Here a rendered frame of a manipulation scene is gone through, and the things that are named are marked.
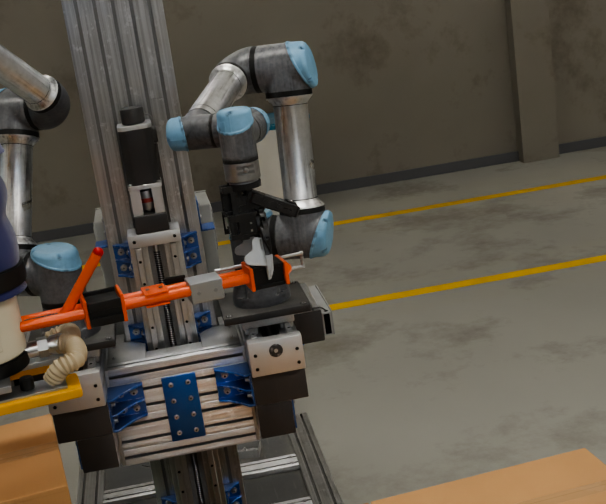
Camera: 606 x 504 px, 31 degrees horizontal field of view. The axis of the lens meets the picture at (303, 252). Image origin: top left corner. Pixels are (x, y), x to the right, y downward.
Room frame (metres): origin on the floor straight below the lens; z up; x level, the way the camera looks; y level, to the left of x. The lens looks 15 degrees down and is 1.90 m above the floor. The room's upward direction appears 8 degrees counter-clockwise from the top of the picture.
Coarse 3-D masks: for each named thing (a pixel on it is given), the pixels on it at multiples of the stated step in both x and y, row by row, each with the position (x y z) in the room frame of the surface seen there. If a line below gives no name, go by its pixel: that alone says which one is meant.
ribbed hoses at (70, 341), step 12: (72, 324) 2.19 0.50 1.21; (48, 336) 2.21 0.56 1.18; (60, 336) 2.12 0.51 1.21; (72, 336) 2.10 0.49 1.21; (60, 348) 2.11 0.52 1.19; (72, 348) 2.05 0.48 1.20; (84, 348) 2.06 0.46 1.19; (60, 360) 2.02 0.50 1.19; (72, 360) 2.03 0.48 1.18; (84, 360) 2.04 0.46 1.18; (48, 372) 2.02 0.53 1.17; (60, 372) 2.01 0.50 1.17; (72, 372) 2.03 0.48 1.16
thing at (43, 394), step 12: (24, 384) 2.00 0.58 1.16; (36, 384) 2.04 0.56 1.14; (48, 384) 2.03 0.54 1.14; (60, 384) 2.02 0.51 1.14; (72, 384) 2.02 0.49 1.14; (0, 396) 2.00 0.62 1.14; (12, 396) 1.99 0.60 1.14; (24, 396) 1.98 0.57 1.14; (36, 396) 1.98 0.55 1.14; (48, 396) 1.98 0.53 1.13; (60, 396) 1.98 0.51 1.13; (72, 396) 1.99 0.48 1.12; (0, 408) 1.96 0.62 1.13; (12, 408) 1.96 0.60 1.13; (24, 408) 1.97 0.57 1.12
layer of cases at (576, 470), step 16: (528, 464) 2.54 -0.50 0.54; (544, 464) 2.53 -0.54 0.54; (560, 464) 2.52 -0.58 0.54; (576, 464) 2.51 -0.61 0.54; (592, 464) 2.50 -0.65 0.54; (464, 480) 2.51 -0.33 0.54; (480, 480) 2.50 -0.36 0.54; (496, 480) 2.48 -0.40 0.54; (512, 480) 2.47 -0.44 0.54; (528, 480) 2.46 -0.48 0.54; (544, 480) 2.45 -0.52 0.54; (560, 480) 2.44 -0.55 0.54; (576, 480) 2.43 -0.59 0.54; (592, 480) 2.42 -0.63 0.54; (400, 496) 2.47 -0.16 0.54; (416, 496) 2.46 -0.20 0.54; (432, 496) 2.45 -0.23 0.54; (448, 496) 2.44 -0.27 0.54; (464, 496) 2.43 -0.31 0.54; (480, 496) 2.42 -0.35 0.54; (496, 496) 2.41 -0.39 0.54; (512, 496) 2.39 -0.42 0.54; (528, 496) 2.38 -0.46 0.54; (544, 496) 2.37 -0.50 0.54; (560, 496) 2.36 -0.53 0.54; (576, 496) 2.35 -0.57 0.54; (592, 496) 2.34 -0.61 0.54
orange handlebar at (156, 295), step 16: (240, 272) 2.25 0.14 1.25; (144, 288) 2.20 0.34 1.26; (160, 288) 2.18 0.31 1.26; (176, 288) 2.18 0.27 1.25; (224, 288) 2.20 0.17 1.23; (80, 304) 2.16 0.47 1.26; (128, 304) 2.14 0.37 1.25; (144, 304) 2.15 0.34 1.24; (160, 304) 2.16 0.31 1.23; (32, 320) 2.10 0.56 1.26; (48, 320) 2.10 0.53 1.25; (64, 320) 2.11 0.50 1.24
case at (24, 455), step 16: (48, 416) 2.33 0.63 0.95; (0, 432) 2.28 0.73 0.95; (16, 432) 2.27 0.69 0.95; (32, 432) 2.25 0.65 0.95; (48, 432) 2.24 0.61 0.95; (0, 448) 2.19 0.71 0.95; (16, 448) 2.18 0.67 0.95; (32, 448) 2.17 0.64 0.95; (48, 448) 2.15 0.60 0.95; (0, 464) 2.11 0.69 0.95; (16, 464) 2.10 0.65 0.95; (32, 464) 2.09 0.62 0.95; (48, 464) 2.07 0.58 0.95; (0, 480) 2.03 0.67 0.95; (16, 480) 2.02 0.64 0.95; (32, 480) 2.01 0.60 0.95; (48, 480) 2.00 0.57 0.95; (64, 480) 1.99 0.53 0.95; (0, 496) 1.96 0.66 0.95; (16, 496) 1.95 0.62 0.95; (32, 496) 1.95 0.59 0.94; (48, 496) 1.96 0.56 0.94; (64, 496) 1.96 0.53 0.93
